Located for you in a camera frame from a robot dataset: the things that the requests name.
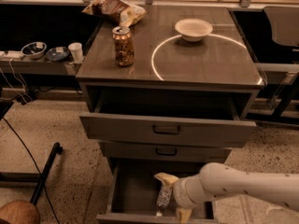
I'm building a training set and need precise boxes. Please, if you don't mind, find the top grey drawer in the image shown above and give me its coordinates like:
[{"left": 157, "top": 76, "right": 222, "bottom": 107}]
[{"left": 80, "top": 91, "right": 256, "bottom": 148}]

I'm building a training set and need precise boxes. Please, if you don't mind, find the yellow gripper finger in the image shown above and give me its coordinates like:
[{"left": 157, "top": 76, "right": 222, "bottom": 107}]
[
  {"left": 176, "top": 207, "right": 192, "bottom": 224},
  {"left": 154, "top": 173, "right": 178, "bottom": 188}
]

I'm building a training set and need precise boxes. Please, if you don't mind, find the person's bare knee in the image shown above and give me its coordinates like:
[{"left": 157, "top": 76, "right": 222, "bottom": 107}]
[{"left": 0, "top": 201, "right": 40, "bottom": 224}]

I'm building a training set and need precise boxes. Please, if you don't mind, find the white paper bowl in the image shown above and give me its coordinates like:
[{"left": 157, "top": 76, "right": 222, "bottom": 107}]
[{"left": 175, "top": 19, "right": 213, "bottom": 42}]

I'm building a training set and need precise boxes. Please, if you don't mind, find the black chair leg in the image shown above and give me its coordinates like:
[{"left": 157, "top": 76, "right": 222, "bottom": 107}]
[{"left": 30, "top": 142, "right": 63, "bottom": 205}]

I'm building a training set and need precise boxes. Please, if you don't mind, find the white power strip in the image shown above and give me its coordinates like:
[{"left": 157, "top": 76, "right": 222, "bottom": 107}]
[{"left": 0, "top": 50, "right": 23, "bottom": 60}]

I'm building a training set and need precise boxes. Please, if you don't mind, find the white paper cup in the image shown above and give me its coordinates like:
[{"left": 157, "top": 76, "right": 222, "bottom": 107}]
[{"left": 68, "top": 42, "right": 83, "bottom": 63}]

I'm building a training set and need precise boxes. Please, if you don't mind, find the clear plastic water bottle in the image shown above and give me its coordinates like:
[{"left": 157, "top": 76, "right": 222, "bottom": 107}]
[{"left": 156, "top": 185, "right": 172, "bottom": 217}]

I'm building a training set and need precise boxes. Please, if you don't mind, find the patterned drink can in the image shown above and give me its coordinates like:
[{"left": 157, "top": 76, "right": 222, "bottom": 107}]
[{"left": 112, "top": 26, "right": 135, "bottom": 66}]

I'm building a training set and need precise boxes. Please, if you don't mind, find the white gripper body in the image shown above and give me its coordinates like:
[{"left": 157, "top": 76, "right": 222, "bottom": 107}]
[{"left": 173, "top": 175, "right": 206, "bottom": 209}]

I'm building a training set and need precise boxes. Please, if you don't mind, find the black cable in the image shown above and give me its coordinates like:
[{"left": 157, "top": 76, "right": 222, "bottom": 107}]
[{"left": 2, "top": 118, "right": 61, "bottom": 224}]

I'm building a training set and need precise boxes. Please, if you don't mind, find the bottom grey drawer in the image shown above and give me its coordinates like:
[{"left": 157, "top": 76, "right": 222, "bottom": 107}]
[{"left": 96, "top": 159, "right": 219, "bottom": 224}]

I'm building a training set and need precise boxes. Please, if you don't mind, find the grey drawer cabinet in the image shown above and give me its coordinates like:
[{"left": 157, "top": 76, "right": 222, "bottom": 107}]
[{"left": 75, "top": 5, "right": 265, "bottom": 224}]

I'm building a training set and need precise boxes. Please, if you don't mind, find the grey side shelf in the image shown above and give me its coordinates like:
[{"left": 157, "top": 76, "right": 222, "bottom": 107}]
[{"left": 0, "top": 58, "right": 80, "bottom": 76}]

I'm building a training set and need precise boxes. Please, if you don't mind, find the dark blue bowl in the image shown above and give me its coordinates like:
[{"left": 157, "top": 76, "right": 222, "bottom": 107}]
[{"left": 46, "top": 47, "right": 70, "bottom": 62}]

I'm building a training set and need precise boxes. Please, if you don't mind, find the crumpled chip bag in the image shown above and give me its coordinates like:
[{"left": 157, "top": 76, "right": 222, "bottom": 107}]
[{"left": 82, "top": 0, "right": 147, "bottom": 27}]

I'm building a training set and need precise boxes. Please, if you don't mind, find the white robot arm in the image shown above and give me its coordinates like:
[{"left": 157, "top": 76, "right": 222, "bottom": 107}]
[{"left": 154, "top": 162, "right": 299, "bottom": 224}]

